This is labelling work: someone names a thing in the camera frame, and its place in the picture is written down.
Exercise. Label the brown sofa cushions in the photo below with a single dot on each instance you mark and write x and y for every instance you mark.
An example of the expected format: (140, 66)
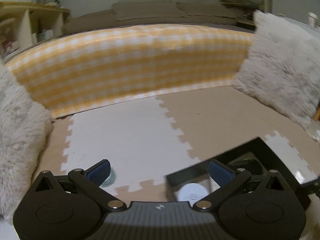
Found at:
(144, 12)

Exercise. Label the wooden shelf unit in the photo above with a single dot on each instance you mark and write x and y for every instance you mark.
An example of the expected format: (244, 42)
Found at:
(25, 25)

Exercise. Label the black storage box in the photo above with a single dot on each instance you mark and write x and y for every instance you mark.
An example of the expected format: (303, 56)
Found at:
(254, 155)

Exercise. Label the teal round jar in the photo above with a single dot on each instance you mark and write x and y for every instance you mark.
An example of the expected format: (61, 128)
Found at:
(110, 179)

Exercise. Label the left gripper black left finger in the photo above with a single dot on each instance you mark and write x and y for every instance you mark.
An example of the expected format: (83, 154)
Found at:
(66, 207)

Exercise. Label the white tape measure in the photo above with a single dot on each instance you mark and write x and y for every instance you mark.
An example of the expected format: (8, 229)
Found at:
(191, 192)

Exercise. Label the grey fluffy right pillow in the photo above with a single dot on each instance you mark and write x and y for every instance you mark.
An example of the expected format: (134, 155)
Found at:
(282, 67)

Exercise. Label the white fluffy left pillow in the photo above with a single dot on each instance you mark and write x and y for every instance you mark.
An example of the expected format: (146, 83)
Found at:
(25, 126)

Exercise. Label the yellow checkered cushion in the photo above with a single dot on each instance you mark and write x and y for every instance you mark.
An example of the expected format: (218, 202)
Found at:
(104, 67)

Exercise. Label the black glossy case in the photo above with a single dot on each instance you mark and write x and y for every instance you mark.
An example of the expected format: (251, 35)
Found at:
(250, 165)

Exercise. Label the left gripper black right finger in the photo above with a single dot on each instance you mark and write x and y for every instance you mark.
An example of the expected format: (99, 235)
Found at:
(249, 206)

